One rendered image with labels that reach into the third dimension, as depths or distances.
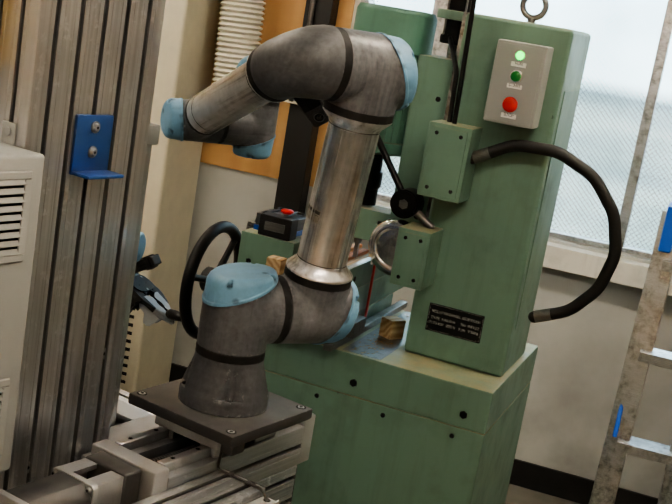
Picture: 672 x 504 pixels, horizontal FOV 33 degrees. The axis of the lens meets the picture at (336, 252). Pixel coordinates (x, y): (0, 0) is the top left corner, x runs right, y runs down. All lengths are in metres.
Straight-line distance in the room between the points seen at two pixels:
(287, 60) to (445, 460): 0.97
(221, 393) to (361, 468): 0.63
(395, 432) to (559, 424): 1.62
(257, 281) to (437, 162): 0.59
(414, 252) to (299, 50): 0.69
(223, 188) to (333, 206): 2.29
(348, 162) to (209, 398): 0.44
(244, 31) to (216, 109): 1.93
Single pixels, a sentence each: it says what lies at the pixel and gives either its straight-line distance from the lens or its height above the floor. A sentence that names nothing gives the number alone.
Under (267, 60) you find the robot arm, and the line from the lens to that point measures 1.77.
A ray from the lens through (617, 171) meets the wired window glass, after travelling 3.83.
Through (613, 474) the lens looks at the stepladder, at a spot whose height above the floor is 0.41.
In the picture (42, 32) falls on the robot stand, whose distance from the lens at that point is 1.63.
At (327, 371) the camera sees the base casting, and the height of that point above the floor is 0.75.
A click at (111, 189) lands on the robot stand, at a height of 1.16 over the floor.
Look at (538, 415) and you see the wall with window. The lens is 3.95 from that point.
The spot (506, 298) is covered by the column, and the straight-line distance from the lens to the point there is 2.36.
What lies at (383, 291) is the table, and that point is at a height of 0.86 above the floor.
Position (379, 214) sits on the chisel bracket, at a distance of 2.49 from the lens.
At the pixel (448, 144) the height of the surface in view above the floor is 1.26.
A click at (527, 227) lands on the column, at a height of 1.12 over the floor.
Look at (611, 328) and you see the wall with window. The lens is 3.84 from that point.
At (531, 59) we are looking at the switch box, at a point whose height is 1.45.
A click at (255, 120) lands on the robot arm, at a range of 2.12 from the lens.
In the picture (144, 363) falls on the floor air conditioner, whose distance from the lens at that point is 4.09.
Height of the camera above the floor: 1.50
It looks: 12 degrees down
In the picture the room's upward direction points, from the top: 10 degrees clockwise
